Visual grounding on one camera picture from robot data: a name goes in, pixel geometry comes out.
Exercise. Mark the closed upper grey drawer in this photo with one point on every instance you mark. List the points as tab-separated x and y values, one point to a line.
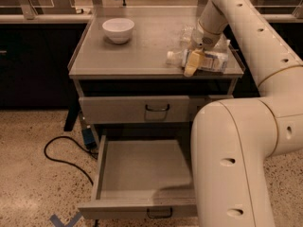
143	109

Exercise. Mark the grey drawer cabinet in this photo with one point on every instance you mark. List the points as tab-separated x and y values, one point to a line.
139	67

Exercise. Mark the open middle grey drawer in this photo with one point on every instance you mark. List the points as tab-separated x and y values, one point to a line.
141	177

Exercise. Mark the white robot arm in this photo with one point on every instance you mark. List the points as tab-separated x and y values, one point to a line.
231	138

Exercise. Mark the white ceramic bowl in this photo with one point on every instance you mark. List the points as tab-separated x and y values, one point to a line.
118	30

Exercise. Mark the blue power adapter box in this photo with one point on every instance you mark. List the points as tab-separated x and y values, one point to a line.
88	138

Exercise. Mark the clear red label bottle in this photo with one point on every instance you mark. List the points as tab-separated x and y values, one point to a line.
221	46

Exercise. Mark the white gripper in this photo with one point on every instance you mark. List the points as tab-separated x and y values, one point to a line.
204	42

